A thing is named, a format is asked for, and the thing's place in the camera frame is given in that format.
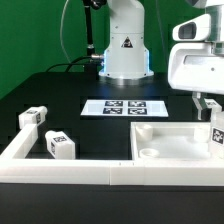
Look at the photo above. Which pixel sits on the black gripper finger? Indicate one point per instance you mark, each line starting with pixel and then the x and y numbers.
pixel 199 101

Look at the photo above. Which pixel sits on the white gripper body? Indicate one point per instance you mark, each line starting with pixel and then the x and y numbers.
pixel 196 62

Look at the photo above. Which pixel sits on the white square tabletop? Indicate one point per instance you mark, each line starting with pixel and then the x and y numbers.
pixel 173 141

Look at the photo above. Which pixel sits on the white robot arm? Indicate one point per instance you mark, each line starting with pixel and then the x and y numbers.
pixel 126 61

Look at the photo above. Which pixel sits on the white tag sheet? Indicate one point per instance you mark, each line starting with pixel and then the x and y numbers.
pixel 125 108

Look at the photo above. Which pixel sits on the white fence wall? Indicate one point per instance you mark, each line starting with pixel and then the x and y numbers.
pixel 15 167

